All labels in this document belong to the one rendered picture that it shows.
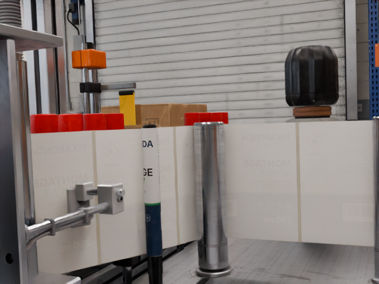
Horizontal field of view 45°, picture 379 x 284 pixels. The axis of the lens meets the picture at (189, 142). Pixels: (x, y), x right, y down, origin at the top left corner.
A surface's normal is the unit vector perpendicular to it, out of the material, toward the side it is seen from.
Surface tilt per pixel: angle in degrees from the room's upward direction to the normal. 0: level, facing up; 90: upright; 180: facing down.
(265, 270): 0
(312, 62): 90
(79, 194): 90
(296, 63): 90
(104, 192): 90
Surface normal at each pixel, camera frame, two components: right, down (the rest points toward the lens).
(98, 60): 0.91, -0.01
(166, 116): -0.40, 0.06
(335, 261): -0.04, -1.00
